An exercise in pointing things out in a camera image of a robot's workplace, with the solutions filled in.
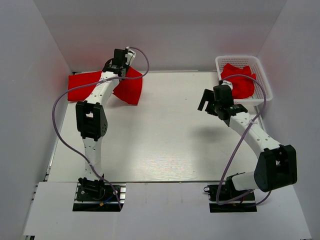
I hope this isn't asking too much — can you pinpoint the white plastic mesh basket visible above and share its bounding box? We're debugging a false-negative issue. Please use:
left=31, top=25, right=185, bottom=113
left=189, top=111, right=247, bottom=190
left=215, top=55, right=273, bottom=106

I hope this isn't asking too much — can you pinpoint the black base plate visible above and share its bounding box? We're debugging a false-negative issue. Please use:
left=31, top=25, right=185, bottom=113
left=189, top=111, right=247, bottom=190
left=204, top=183, right=258, bottom=214
left=72, top=183, right=126, bottom=213

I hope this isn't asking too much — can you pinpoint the crumpled red shirt in basket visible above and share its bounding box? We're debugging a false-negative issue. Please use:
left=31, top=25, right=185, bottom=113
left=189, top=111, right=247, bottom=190
left=220, top=63, right=256, bottom=99

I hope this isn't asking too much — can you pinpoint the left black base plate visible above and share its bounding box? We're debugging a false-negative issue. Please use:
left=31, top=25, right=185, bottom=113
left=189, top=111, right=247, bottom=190
left=72, top=183, right=126, bottom=213

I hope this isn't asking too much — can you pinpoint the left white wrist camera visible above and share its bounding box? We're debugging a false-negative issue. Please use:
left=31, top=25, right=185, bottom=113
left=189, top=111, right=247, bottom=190
left=125, top=46, right=136, bottom=66

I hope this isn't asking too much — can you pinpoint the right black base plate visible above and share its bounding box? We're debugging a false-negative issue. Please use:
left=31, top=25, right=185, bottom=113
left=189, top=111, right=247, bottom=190
left=204, top=183, right=258, bottom=214

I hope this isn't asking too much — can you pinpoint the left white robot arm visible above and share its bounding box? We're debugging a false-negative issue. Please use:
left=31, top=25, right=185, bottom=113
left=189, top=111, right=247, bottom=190
left=75, top=47, right=136, bottom=200

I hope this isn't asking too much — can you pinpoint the red t shirt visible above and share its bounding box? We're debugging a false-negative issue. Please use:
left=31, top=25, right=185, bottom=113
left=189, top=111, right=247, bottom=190
left=113, top=67, right=143, bottom=106
left=67, top=71, right=102, bottom=102

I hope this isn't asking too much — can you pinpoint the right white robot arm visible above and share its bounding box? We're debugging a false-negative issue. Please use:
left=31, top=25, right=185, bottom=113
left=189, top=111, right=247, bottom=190
left=198, top=85, right=298, bottom=200

